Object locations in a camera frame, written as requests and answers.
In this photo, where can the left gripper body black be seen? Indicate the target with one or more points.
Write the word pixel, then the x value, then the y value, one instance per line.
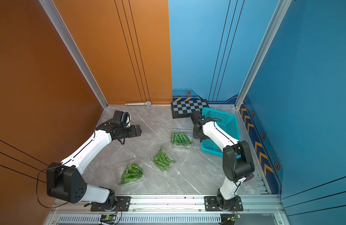
pixel 130 131

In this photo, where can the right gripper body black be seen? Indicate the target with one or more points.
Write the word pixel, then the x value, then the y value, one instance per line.
pixel 199 135

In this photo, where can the clear clamshell container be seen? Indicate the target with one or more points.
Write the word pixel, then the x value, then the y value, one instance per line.
pixel 187 132
pixel 119 169
pixel 170 155

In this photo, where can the green peppers bunch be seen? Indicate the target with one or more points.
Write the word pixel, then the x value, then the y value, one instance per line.
pixel 131 174
pixel 180 139
pixel 162 161

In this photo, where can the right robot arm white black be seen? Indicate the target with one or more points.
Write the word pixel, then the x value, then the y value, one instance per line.
pixel 238 162

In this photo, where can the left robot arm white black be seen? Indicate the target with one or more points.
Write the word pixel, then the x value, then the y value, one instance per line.
pixel 64 180

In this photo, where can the black white checkerboard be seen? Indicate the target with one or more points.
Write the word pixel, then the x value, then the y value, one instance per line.
pixel 183 109

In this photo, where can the silver metal cylinder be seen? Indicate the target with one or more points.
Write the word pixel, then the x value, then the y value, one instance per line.
pixel 145 104

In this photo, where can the left green circuit board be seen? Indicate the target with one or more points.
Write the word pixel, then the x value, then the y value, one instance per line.
pixel 108 219

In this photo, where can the green circuit board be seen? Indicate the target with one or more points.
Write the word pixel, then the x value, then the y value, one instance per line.
pixel 108 219
pixel 233 218

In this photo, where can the right green circuit board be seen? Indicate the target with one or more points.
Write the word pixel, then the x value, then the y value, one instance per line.
pixel 233 218

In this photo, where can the white vent grille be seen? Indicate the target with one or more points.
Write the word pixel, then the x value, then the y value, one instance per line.
pixel 141 218

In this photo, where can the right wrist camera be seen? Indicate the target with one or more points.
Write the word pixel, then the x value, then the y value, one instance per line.
pixel 196 116

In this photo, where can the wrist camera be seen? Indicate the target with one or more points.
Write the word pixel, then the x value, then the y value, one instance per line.
pixel 121 118
pixel 196 116

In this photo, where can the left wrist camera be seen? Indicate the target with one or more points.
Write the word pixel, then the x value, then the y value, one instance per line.
pixel 121 118

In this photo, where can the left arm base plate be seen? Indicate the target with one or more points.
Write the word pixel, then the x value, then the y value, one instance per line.
pixel 115 204

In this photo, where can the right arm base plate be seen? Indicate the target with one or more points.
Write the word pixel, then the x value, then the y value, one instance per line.
pixel 218 203

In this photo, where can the aluminium front rail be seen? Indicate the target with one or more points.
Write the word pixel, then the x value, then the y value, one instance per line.
pixel 194 204

